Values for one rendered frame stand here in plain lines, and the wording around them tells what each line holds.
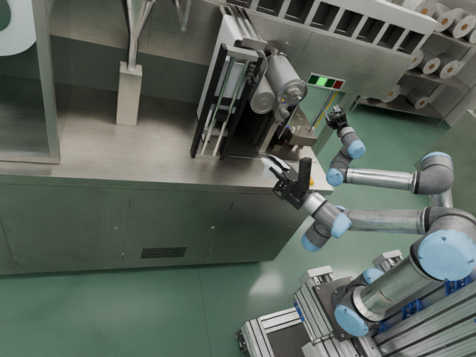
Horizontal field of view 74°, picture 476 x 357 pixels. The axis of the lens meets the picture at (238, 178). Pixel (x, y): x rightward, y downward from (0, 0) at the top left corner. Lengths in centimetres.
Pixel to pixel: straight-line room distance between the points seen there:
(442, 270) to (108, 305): 166
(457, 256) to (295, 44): 130
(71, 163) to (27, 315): 95
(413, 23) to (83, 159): 183
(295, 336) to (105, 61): 176
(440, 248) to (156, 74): 144
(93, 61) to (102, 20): 20
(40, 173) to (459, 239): 133
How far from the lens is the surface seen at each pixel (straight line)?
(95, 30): 168
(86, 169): 138
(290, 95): 154
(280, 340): 196
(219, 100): 132
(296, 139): 172
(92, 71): 177
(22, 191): 149
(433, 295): 143
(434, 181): 144
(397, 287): 106
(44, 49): 112
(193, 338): 202
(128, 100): 152
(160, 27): 165
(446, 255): 93
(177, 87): 180
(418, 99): 573
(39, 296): 210
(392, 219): 111
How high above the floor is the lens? 189
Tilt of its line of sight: 42 degrees down
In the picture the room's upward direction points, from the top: 25 degrees clockwise
